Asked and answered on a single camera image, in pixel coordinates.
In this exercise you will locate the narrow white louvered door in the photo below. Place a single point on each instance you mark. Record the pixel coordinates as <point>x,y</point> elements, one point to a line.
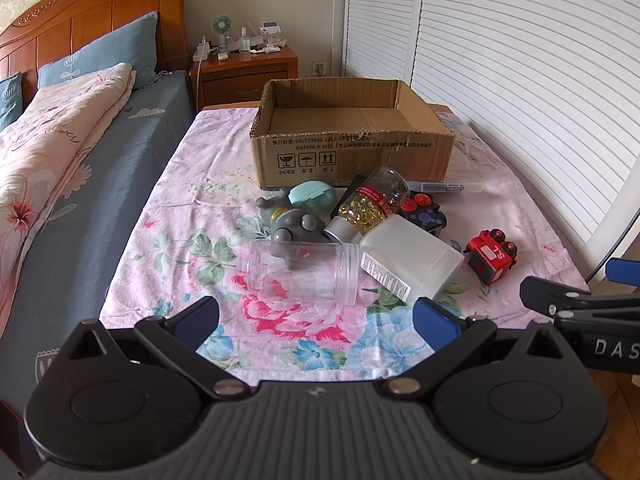
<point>385,20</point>

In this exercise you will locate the teal round case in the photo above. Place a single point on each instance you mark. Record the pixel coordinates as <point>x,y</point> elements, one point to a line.
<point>312,194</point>

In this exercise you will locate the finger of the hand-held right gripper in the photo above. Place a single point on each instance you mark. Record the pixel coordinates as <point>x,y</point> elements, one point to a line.
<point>622,269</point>
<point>540,290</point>

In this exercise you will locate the grey elephant toy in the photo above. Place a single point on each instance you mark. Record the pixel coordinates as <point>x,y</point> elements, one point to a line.
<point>295,225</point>

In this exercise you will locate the small green desk fan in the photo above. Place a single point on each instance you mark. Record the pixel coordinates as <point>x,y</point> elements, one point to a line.
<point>220,25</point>

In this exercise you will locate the white power strip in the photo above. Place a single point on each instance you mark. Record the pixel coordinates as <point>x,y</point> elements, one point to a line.
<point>201,52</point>

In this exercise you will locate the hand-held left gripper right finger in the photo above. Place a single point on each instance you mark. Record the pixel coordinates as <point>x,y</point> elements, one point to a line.
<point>435,322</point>

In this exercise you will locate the pink floral quilt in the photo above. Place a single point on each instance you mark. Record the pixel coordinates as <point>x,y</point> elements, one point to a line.
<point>50,150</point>

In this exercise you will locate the pink floral table cloth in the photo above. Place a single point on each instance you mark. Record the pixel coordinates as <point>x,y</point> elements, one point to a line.
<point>200,185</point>

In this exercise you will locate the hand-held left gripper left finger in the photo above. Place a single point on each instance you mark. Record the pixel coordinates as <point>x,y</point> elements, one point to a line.
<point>197,322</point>

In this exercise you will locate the blue bed sheet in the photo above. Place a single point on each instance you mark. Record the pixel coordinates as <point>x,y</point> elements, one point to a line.
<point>115,160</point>

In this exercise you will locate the white phone stand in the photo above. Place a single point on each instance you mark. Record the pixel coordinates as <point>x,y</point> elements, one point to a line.
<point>270,35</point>

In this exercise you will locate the white wall socket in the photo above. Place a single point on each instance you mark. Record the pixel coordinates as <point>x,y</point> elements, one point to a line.
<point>318,68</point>

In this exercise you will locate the blue floral pillow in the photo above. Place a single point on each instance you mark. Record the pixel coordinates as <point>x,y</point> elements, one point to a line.
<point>110,55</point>

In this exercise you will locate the yellow capsule bottle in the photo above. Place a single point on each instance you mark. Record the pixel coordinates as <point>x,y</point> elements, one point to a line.
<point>365,205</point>

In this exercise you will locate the black toy with red buttons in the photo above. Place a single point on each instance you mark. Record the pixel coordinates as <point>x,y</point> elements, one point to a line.
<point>427,217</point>

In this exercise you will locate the clear plastic jar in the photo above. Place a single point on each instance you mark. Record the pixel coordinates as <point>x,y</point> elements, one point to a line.
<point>300,280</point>

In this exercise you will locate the frosted white plastic container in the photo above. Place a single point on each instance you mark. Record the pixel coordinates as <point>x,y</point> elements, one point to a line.
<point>410,255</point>

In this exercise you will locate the red toy train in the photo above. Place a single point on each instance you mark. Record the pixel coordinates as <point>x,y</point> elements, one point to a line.
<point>492,260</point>

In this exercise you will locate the brown cardboard box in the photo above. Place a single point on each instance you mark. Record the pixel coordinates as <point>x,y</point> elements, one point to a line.
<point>350,160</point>

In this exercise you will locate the wooden bed headboard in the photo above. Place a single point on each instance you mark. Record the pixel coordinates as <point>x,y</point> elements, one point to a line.
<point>100,10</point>

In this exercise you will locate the teal pillow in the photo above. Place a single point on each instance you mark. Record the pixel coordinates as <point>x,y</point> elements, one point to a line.
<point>10,100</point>

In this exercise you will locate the wooden nightstand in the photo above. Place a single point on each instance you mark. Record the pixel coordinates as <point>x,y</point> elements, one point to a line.
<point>240,80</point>

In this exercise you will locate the small clear bottle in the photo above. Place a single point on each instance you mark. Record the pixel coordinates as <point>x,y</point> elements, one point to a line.
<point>245,40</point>

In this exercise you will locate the wide white louvered door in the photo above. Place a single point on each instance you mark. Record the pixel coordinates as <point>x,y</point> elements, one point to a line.
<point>525,85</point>

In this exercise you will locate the clear plastic card case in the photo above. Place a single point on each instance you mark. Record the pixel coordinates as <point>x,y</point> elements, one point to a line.
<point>450,188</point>

